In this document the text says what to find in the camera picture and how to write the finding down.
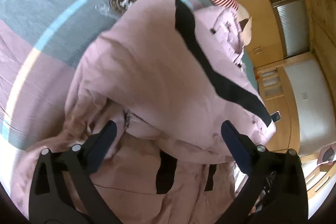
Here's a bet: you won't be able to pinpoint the pink jacket with black trim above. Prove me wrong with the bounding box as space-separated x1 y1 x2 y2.
11 0 276 223

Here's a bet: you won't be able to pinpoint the wooden shelf with glass panels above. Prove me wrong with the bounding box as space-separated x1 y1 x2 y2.
257 67 300 152

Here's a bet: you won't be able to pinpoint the striped grey pink bedsheet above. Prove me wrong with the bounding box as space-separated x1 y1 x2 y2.
0 0 259 169

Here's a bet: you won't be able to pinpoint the wooden wardrobe cabinets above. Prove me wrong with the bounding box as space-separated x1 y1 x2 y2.
236 0 335 156

